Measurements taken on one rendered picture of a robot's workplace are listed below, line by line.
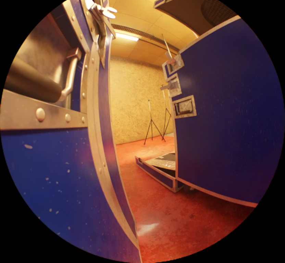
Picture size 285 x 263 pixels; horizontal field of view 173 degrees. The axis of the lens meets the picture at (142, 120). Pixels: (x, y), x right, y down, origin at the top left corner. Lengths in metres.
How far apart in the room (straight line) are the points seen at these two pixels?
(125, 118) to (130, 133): 0.51
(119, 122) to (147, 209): 2.63
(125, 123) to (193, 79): 2.73
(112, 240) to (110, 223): 0.03
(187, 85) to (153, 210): 0.78
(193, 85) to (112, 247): 0.55
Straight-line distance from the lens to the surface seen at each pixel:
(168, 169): 0.90
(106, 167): 0.16
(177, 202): 0.76
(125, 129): 3.02
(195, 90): 0.48
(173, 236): 0.62
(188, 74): 0.52
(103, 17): 0.21
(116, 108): 3.00
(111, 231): 0.15
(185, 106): 0.53
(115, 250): 0.16
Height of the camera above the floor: 0.58
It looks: 1 degrees up
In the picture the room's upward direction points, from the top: 7 degrees counter-clockwise
